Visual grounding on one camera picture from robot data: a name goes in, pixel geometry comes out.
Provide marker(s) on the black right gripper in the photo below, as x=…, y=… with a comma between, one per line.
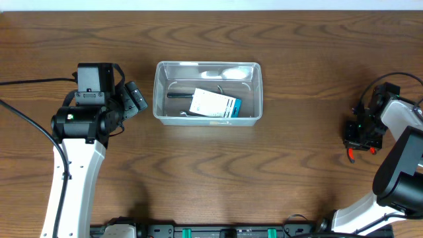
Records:
x=350, y=141

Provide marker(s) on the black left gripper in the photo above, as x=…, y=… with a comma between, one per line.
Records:
x=129, y=108

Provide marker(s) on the red-handled pliers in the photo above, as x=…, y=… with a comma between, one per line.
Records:
x=350, y=153

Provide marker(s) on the small black-handled hammer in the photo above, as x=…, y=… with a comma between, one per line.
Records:
x=185, y=95

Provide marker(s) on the silver wrench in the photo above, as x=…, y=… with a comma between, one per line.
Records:
x=189, y=114

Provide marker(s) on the clear plastic container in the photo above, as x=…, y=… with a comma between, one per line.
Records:
x=241, y=80

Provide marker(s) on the white and teal box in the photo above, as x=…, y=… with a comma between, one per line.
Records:
x=214, y=105

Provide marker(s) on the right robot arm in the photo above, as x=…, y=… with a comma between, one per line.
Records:
x=397, y=186

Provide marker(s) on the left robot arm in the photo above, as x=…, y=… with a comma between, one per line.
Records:
x=81, y=129

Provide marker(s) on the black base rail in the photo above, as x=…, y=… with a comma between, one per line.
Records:
x=127, y=227

